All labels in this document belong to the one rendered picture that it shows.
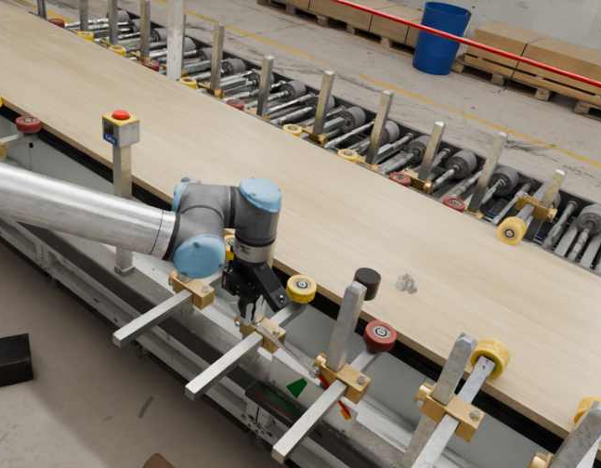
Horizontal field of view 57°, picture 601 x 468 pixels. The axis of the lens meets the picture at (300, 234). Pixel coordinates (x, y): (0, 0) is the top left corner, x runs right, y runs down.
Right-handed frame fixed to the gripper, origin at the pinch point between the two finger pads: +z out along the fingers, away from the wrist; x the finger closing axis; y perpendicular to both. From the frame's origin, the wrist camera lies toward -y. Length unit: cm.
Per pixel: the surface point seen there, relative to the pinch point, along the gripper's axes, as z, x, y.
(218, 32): -21, -115, 120
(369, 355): 6.0, -17.8, -24.9
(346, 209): 2, -66, 14
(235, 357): 8.1, 4.8, -0.6
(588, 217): 9, -155, -52
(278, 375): 17.6, -5.6, -7.4
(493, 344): -6, -31, -49
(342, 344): -3.9, -6.3, -21.7
